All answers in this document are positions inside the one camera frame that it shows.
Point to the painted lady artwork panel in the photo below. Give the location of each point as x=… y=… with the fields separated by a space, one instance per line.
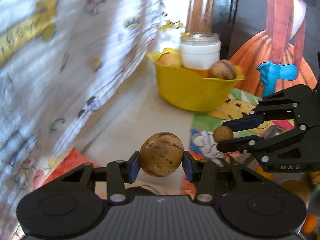
x=272 y=60

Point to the striped pepino in bowl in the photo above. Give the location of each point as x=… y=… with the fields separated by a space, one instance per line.
x=223 y=69

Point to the small brown round fruit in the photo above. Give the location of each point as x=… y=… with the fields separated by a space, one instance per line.
x=222 y=133

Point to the metal baking tray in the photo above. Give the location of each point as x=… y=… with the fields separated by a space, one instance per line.
x=273 y=131

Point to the colourful cartoon mat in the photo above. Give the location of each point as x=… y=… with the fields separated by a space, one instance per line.
x=231 y=200

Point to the striped pepino melon back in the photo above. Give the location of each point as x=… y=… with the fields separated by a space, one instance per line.
x=161 y=154

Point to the white plastic jar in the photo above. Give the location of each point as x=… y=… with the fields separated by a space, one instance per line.
x=199 y=51

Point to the small orange fruit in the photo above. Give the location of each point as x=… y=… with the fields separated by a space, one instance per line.
x=310 y=224

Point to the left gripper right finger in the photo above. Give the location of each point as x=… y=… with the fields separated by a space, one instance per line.
x=202 y=173

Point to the white cartoon print cloth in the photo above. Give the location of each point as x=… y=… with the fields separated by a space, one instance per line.
x=61 y=60

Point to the yellow plastic bowl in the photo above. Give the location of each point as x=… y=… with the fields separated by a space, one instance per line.
x=188 y=90

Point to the brown wooden frame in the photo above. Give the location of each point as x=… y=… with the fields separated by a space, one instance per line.
x=200 y=16

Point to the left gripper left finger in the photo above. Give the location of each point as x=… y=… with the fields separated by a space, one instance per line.
x=118 y=173

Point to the yellow fruit in bowl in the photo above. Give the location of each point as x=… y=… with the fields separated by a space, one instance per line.
x=169 y=59

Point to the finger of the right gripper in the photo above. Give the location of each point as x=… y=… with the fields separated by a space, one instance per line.
x=255 y=144
x=259 y=115

